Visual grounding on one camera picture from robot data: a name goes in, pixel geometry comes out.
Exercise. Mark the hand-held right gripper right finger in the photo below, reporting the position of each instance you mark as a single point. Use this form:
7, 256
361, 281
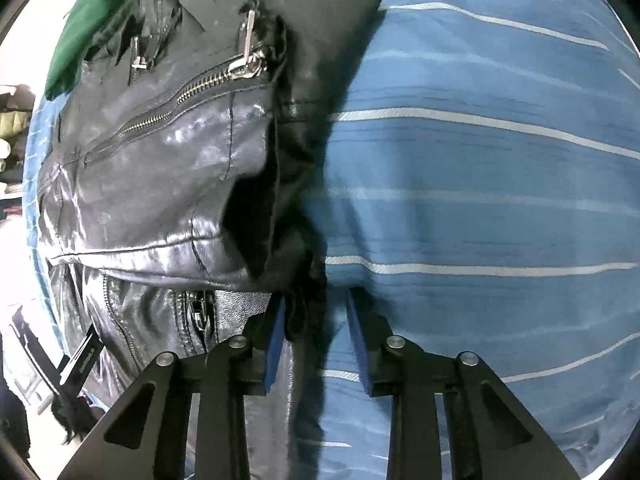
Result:
359, 345

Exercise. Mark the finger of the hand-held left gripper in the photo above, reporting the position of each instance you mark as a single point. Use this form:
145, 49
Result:
82, 357

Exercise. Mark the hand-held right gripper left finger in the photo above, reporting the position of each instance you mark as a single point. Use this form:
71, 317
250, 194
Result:
275, 345

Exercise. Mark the black leather jacket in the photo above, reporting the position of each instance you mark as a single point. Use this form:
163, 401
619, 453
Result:
165, 160

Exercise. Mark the blue striped bed sheet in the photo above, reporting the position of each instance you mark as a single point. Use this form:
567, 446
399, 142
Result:
475, 185

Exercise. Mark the green garment with striped cuff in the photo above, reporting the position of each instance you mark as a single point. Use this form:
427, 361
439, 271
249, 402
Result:
80, 25

